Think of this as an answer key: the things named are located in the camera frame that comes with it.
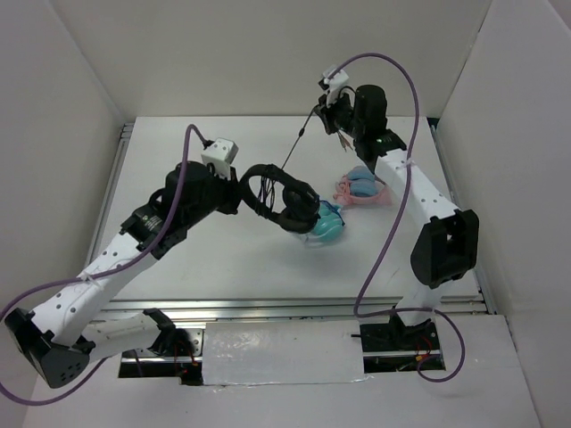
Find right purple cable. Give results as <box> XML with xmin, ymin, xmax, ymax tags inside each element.
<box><xmin>332</xmin><ymin>53</ymin><xmax>468</xmax><ymax>384</ymax></box>

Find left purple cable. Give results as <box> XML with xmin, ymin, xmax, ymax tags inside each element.
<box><xmin>0</xmin><ymin>124</ymin><xmax>211</xmax><ymax>406</ymax></box>

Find black headset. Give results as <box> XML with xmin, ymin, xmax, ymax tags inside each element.
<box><xmin>239</xmin><ymin>164</ymin><xmax>320</xmax><ymax>234</ymax></box>

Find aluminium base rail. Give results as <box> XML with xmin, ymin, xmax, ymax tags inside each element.
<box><xmin>102</xmin><ymin>297</ymin><xmax>485</xmax><ymax>323</ymax></box>

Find pink cat-ear headphones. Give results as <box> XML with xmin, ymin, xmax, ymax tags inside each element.
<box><xmin>333</xmin><ymin>166</ymin><xmax>392</xmax><ymax>206</ymax></box>

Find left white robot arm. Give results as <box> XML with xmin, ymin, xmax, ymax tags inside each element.
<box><xmin>4</xmin><ymin>161</ymin><xmax>240</xmax><ymax>389</ymax></box>

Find teal cat-ear headphones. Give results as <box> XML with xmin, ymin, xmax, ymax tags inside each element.
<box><xmin>300</xmin><ymin>200</ymin><xmax>345</xmax><ymax>247</ymax></box>

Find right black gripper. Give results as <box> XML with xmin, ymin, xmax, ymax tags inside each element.
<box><xmin>316</xmin><ymin>87</ymin><xmax>365</xmax><ymax>138</ymax></box>

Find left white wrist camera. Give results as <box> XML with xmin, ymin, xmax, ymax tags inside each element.
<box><xmin>201</xmin><ymin>138</ymin><xmax>239</xmax><ymax>180</ymax></box>

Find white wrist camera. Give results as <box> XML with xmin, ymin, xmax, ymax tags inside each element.
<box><xmin>201</xmin><ymin>138</ymin><xmax>239</xmax><ymax>180</ymax></box>
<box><xmin>319</xmin><ymin>65</ymin><xmax>349</xmax><ymax>107</ymax></box>

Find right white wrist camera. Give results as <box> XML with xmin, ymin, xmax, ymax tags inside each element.
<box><xmin>319</xmin><ymin>65</ymin><xmax>349</xmax><ymax>107</ymax></box>

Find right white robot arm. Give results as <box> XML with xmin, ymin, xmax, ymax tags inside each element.
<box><xmin>317</xmin><ymin>78</ymin><xmax>479</xmax><ymax>350</ymax></box>

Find purple cable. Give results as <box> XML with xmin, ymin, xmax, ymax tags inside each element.
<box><xmin>332</xmin><ymin>53</ymin><xmax>468</xmax><ymax>384</ymax></box>
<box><xmin>0</xmin><ymin>124</ymin><xmax>211</xmax><ymax>406</ymax></box>

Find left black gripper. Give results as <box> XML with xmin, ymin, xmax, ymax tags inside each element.
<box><xmin>184</xmin><ymin>164</ymin><xmax>247</xmax><ymax>227</ymax></box>

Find white taped cover plate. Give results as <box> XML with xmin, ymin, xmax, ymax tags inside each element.
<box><xmin>202</xmin><ymin>320</ymin><xmax>365</xmax><ymax>386</ymax></box>

